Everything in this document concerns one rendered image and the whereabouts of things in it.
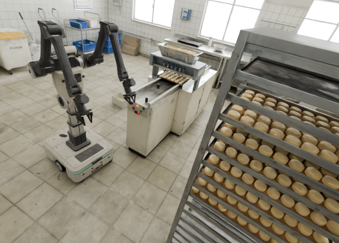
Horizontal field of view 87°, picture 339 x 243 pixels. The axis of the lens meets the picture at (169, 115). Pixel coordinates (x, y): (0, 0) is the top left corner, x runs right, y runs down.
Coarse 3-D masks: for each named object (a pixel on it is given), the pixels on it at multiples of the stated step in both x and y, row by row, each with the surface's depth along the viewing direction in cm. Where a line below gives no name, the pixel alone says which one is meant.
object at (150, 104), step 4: (172, 88) 229; (176, 88) 239; (164, 92) 216; (168, 92) 221; (172, 92) 231; (160, 96) 206; (164, 96) 215; (156, 100) 198; (160, 100) 208; (148, 104) 189; (152, 104) 193; (148, 108) 192
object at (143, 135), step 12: (156, 84) 246; (144, 96) 212; (156, 96) 217; (168, 96) 224; (156, 108) 204; (168, 108) 239; (132, 120) 217; (144, 120) 207; (156, 120) 219; (168, 120) 259; (132, 132) 227; (144, 132) 216; (156, 132) 235; (168, 132) 284; (132, 144) 238; (144, 144) 226; (156, 144) 255; (144, 156) 241
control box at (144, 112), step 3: (132, 102) 200; (135, 102) 198; (138, 102) 200; (129, 105) 204; (132, 105) 202; (135, 105) 200; (138, 105) 197; (141, 105) 196; (144, 105) 196; (129, 108) 206; (135, 108) 202; (138, 108) 199; (141, 108) 197; (144, 108) 195; (147, 108) 195; (132, 111) 206; (138, 111) 201; (144, 111) 197; (147, 111) 198; (141, 114) 201; (144, 114) 199; (144, 117) 201
